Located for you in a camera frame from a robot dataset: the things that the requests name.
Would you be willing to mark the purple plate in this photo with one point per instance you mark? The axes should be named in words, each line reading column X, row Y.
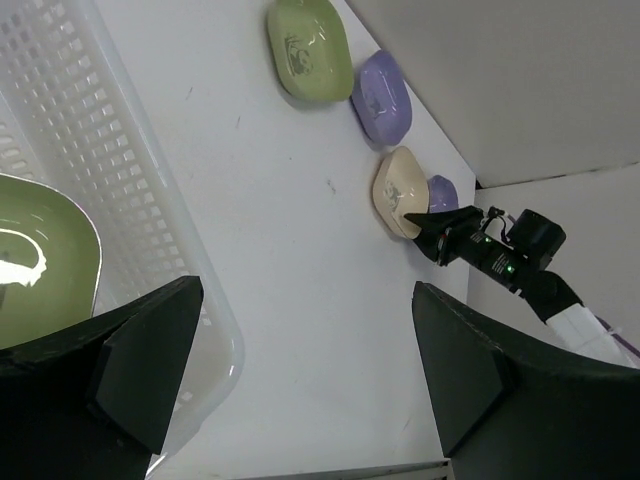
column 443, row 195
column 381, row 100

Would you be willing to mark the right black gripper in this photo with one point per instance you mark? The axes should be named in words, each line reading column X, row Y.
column 457, row 234

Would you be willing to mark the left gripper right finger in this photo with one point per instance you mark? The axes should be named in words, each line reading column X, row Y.
column 509, row 406

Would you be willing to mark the purple plate back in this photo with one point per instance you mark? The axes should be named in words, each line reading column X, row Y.
column 381, row 100

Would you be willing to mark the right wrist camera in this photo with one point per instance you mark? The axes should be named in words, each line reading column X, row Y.
column 536, row 238

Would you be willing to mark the cream plate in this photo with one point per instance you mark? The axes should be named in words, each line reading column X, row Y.
column 400, row 187

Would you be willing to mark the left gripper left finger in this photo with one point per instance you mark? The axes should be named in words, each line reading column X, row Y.
column 95, row 400

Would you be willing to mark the white plastic bin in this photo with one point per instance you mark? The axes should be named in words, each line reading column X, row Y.
column 71, row 119

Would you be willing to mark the purple plate right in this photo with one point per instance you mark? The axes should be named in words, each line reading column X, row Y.
column 443, row 195

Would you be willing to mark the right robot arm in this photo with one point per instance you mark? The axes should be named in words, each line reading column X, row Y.
column 557, row 306

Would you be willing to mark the green plate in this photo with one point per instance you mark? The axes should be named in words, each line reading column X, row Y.
column 310, row 50
column 51, row 261

